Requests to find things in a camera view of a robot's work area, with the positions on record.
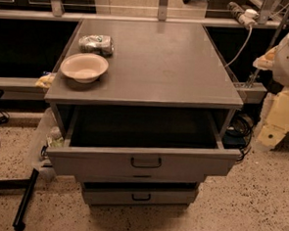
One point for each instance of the grey metal rail frame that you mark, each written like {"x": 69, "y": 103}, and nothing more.
{"x": 210, "y": 14}

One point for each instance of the clear plastic trash bag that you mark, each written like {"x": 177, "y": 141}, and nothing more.
{"x": 47, "y": 134}

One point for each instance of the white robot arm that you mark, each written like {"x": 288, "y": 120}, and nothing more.
{"x": 274, "y": 124}

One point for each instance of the grey top drawer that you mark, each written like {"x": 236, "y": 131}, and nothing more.
{"x": 124, "y": 141}

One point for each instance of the grey metal drawer cabinet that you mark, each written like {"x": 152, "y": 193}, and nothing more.
{"x": 154, "y": 65}

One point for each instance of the grey drawer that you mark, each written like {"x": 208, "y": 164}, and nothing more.
{"x": 124, "y": 141}
{"x": 139, "y": 179}
{"x": 130, "y": 193}

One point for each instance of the white power strip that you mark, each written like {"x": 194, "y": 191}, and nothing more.
{"x": 247, "y": 17}

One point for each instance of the crumpled silver snack bag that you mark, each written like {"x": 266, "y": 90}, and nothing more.
{"x": 96, "y": 44}

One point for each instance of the black metal floor stand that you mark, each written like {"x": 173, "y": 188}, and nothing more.
{"x": 27, "y": 185}

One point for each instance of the grey middle drawer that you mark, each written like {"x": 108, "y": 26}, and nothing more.
{"x": 139, "y": 179}

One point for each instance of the white paper bowl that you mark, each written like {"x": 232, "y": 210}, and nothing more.
{"x": 84, "y": 67}

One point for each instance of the grey bottom drawer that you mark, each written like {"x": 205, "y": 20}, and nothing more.
{"x": 130, "y": 193}

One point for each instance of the yellow cloth on rail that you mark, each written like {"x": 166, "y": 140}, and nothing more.
{"x": 45, "y": 80}

